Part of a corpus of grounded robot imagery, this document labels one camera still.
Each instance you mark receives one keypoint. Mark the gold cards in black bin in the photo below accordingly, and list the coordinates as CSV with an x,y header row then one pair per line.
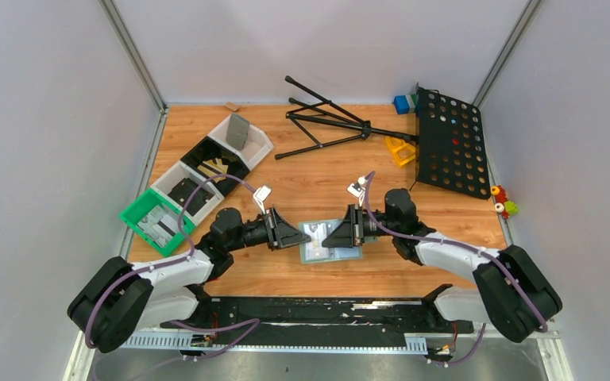
x,y
212,167

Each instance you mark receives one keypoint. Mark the red yellow green toy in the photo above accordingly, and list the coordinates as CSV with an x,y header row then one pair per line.
x,y
504,206

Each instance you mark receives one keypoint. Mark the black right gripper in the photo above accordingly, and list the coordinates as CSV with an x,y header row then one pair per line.
x,y
357,225

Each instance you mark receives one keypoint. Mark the blue toy block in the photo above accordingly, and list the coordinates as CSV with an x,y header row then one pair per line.
x,y
405,104

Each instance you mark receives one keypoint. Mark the black folding tripod stand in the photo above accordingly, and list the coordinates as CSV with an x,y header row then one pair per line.
x,y
327,113

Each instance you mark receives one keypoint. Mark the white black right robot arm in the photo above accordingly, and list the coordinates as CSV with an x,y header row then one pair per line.
x,y
510,292

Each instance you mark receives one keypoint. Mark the small wooden block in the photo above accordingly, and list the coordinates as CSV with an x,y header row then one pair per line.
x,y
232,107

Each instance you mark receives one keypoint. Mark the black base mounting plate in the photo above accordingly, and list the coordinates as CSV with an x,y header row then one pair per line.
x,y
326,322

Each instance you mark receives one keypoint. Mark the black perforated music stand tray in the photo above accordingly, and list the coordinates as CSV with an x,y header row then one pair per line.
x,y
451,146

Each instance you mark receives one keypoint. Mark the black item in white bin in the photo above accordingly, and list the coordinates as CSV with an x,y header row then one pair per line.
x,y
183,190

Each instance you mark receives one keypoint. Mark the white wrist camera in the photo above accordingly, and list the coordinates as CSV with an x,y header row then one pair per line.
x,y
358,189
260,195

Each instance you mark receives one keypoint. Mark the black plastic bin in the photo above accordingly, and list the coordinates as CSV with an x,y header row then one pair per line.
x,y
208,158

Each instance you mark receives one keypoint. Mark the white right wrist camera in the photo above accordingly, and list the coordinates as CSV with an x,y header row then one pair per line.
x,y
358,189

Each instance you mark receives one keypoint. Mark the white plastic bin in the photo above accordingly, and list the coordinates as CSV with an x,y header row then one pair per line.
x,y
164,184
257,147

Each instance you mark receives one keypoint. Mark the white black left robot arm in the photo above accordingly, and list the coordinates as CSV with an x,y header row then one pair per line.
x,y
122,298

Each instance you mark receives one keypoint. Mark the grey card holder in bin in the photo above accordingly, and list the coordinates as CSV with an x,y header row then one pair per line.
x,y
237,131

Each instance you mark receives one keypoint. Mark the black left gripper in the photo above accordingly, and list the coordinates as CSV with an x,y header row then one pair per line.
x,y
272,228

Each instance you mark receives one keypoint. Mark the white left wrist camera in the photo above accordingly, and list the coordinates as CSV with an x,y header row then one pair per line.
x,y
260,195

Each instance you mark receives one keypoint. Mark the green plastic bin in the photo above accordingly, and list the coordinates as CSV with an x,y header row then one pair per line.
x,y
149,199

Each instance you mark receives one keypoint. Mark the silver cards in green bin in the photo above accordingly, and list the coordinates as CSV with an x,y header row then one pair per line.
x,y
159,225

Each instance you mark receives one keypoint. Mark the white blue credit card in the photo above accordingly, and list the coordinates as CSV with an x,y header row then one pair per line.
x,y
313,251

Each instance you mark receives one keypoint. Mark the yellow plastic toy frame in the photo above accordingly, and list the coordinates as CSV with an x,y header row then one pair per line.
x,y
402,152

